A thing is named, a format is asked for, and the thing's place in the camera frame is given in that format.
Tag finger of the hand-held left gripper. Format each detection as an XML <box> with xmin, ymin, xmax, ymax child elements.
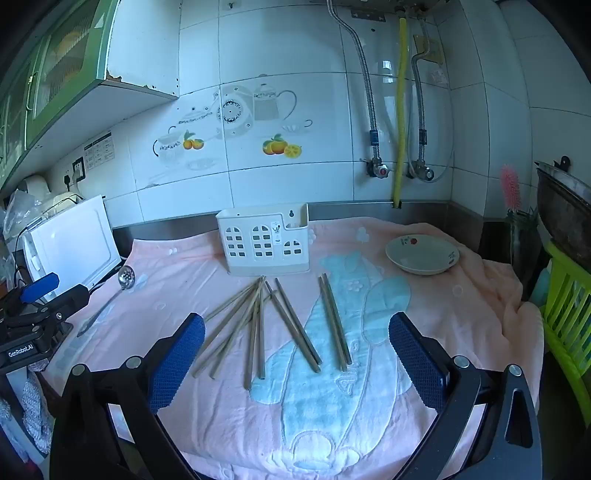
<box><xmin>39</xmin><ymin>284</ymin><xmax>90</xmax><ymax>324</ymax></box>
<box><xmin>2</xmin><ymin>272</ymin><xmax>61</xmax><ymax>317</ymax></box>

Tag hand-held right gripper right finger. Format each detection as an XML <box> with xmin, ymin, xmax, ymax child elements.
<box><xmin>389</xmin><ymin>312</ymin><xmax>544</xmax><ymax>480</ymax></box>

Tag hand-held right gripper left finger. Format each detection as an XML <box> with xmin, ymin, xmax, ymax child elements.
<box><xmin>48</xmin><ymin>313</ymin><xmax>206</xmax><ymax>480</ymax></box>

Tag white plastic utensil holder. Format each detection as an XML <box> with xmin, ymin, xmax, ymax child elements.
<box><xmin>216</xmin><ymin>202</ymin><xmax>311</xmax><ymax>278</ymax></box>

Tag person's left hand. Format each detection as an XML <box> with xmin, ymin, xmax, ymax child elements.
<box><xmin>21</xmin><ymin>364</ymin><xmax>54</xmax><ymax>456</ymax></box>

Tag white plastic cutting board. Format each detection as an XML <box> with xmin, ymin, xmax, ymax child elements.
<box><xmin>21</xmin><ymin>194</ymin><xmax>123</xmax><ymax>301</ymax></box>

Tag metal slotted spoon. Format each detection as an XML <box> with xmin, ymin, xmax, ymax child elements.
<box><xmin>76</xmin><ymin>265</ymin><xmax>136</xmax><ymax>337</ymax></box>

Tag pink printed towel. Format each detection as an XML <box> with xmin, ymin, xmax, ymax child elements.
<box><xmin>39</xmin><ymin>215</ymin><xmax>546</xmax><ymax>480</ymax></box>

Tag clear plastic bag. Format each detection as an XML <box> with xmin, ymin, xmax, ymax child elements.
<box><xmin>0</xmin><ymin>189</ymin><xmax>44</xmax><ymax>241</ymax></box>

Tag white floral ceramic bowl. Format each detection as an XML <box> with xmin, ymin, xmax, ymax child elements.
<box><xmin>385</xmin><ymin>234</ymin><xmax>461</xmax><ymax>276</ymax></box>

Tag glass jar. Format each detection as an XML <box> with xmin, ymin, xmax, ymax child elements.
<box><xmin>505</xmin><ymin>210</ymin><xmax>541</xmax><ymax>278</ymax></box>

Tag metal water valve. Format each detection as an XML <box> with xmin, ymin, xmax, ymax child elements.
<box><xmin>406</xmin><ymin>159</ymin><xmax>435</xmax><ymax>183</ymax></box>

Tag pink bottle brush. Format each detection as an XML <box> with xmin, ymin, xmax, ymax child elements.
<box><xmin>500</xmin><ymin>165</ymin><xmax>522</xmax><ymax>213</ymax></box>

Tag metal wok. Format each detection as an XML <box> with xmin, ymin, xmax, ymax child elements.
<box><xmin>534</xmin><ymin>157</ymin><xmax>591</xmax><ymax>273</ymax></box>

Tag black plug with cable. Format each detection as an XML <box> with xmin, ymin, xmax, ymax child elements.
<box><xmin>44</xmin><ymin>171</ymin><xmax>86</xmax><ymax>217</ymax></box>

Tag wall label sticker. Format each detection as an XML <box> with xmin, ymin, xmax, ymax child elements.
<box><xmin>84</xmin><ymin>131</ymin><xmax>115</xmax><ymax>171</ymax></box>

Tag red-handled water valve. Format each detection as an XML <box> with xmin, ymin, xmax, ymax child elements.
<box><xmin>362</xmin><ymin>157</ymin><xmax>393</xmax><ymax>181</ymax></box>

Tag metal flexible hose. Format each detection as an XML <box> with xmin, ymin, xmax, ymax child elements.
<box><xmin>410</xmin><ymin>18</ymin><xmax>443</xmax><ymax>162</ymax></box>
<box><xmin>325</xmin><ymin>0</ymin><xmax>382</xmax><ymax>160</ymax></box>

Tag green wall cabinet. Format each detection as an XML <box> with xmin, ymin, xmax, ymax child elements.
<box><xmin>0</xmin><ymin>0</ymin><xmax>181</xmax><ymax>190</ymax></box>

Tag yellow gas hose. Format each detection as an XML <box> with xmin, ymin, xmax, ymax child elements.
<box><xmin>392</xmin><ymin>11</ymin><xmax>411</xmax><ymax>208</ymax></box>

